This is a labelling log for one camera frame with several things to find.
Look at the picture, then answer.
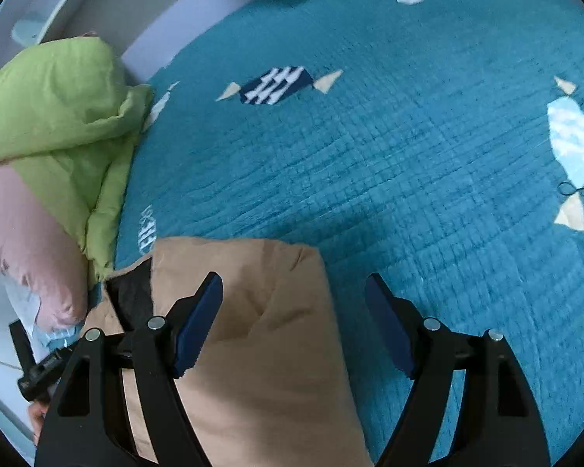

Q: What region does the white bed frame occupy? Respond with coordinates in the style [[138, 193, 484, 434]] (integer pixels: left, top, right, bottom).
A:
[[0, 0, 293, 88]]

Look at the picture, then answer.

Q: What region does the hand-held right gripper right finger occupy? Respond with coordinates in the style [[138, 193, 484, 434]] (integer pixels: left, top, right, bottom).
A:
[[364, 273, 552, 467]]

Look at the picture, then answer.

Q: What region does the green pillow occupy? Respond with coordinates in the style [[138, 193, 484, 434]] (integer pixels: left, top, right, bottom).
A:
[[0, 36, 155, 285]]

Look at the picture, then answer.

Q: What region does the tan garment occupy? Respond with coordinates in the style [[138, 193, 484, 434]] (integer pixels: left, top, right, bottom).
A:
[[80, 236, 373, 467]]

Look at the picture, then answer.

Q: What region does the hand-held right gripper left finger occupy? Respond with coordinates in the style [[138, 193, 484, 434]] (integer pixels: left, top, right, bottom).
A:
[[34, 273, 224, 467]]

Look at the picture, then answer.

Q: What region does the pink pillow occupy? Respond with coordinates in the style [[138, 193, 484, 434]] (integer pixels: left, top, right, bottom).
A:
[[0, 163, 89, 330]]

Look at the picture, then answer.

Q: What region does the teal fish-print quilt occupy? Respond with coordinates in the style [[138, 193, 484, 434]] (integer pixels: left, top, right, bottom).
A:
[[85, 0, 584, 467]]

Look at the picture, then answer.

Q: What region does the black hair tie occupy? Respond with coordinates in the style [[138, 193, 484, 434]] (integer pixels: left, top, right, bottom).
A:
[[558, 181, 584, 202]]

